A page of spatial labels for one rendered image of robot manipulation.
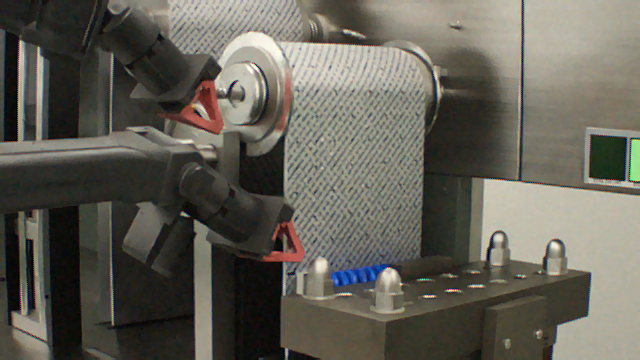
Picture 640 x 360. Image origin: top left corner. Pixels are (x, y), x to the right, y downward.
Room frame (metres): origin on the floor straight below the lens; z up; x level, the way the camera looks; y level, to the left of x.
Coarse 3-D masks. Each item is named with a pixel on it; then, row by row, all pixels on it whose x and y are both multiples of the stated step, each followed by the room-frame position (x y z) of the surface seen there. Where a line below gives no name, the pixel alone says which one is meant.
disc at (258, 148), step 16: (256, 32) 1.26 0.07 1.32; (272, 48) 1.24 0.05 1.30; (288, 64) 1.22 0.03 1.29; (288, 80) 1.21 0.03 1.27; (288, 96) 1.21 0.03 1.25; (288, 112) 1.21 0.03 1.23; (224, 128) 1.30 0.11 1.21; (240, 144) 1.27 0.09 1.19; (256, 144) 1.25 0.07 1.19; (272, 144) 1.23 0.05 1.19
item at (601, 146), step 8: (592, 136) 1.28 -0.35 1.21; (592, 144) 1.28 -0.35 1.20; (600, 144) 1.27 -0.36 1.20; (608, 144) 1.26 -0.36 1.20; (616, 144) 1.26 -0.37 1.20; (624, 144) 1.25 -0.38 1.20; (592, 152) 1.28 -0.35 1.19; (600, 152) 1.27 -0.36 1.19; (608, 152) 1.26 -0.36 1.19; (616, 152) 1.26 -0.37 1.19; (624, 152) 1.25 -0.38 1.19; (592, 160) 1.28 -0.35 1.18; (600, 160) 1.27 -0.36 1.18; (608, 160) 1.26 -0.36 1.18; (616, 160) 1.26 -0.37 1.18; (592, 168) 1.28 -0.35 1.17; (600, 168) 1.27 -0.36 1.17; (608, 168) 1.26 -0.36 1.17; (616, 168) 1.25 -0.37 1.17; (600, 176) 1.27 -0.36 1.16; (608, 176) 1.26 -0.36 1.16; (616, 176) 1.25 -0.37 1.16
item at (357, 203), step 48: (288, 144) 1.22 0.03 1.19; (336, 144) 1.27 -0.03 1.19; (384, 144) 1.33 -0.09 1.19; (288, 192) 1.22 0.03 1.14; (336, 192) 1.28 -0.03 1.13; (384, 192) 1.33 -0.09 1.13; (288, 240) 1.22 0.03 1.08; (336, 240) 1.28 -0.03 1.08; (384, 240) 1.33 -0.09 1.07; (288, 288) 1.22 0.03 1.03
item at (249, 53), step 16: (240, 48) 1.27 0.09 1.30; (256, 48) 1.25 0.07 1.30; (224, 64) 1.29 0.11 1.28; (272, 64) 1.23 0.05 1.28; (272, 80) 1.23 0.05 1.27; (272, 96) 1.23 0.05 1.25; (272, 112) 1.23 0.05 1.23; (240, 128) 1.27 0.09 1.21; (256, 128) 1.25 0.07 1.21; (272, 128) 1.23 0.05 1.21
